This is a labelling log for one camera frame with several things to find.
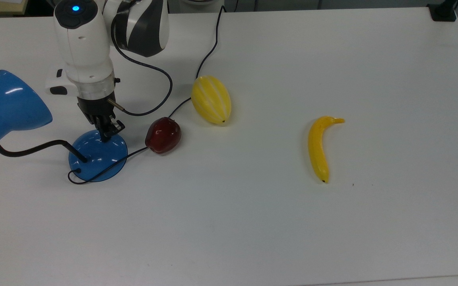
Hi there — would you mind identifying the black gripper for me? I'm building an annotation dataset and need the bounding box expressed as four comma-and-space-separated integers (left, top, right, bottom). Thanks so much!
77, 92, 126, 143

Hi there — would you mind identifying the thin black lamp cable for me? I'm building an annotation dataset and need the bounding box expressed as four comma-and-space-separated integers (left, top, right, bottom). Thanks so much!
67, 5, 226, 185

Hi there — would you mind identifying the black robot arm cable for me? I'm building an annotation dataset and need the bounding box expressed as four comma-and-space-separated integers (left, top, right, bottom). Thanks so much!
107, 16, 173, 117

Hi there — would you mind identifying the dark red apple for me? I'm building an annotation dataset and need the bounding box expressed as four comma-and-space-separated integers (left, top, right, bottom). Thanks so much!
145, 117, 182, 155

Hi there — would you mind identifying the yellow striped melon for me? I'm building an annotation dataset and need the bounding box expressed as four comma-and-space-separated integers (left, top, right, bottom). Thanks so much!
191, 75, 232, 125

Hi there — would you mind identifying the blue desk lamp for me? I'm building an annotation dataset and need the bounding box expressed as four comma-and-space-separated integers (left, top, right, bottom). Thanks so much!
0, 70, 128, 183

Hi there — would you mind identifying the black corner clamp mount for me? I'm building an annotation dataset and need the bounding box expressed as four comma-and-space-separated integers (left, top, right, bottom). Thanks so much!
428, 0, 458, 22

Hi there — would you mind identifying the yellow banana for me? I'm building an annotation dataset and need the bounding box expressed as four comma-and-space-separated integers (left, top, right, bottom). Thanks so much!
308, 116, 345, 184

